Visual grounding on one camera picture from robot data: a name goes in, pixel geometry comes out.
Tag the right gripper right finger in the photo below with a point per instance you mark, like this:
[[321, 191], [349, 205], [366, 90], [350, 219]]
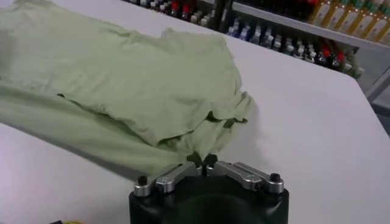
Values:
[[243, 176]]

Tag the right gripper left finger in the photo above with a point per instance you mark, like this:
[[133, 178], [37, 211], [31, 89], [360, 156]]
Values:
[[170, 179]]

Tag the green polo shirt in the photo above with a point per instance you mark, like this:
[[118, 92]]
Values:
[[137, 85]]

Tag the white-cap dark bottle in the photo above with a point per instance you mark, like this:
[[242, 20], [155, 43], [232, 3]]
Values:
[[278, 43], [290, 47]]

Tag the dark tea bottle white label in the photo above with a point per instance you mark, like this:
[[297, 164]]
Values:
[[311, 54], [300, 50]]

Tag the clear green water bottle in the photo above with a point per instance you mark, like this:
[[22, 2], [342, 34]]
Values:
[[256, 36], [267, 39]]

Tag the small red-cap cola bottle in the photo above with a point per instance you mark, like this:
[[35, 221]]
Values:
[[338, 61], [323, 56], [174, 7], [186, 10]]

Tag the blue drink bottle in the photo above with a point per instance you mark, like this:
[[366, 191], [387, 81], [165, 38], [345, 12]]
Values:
[[245, 32], [234, 28]]

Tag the glass beverage display cabinet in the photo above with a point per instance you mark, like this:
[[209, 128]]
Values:
[[304, 27], [217, 15]]

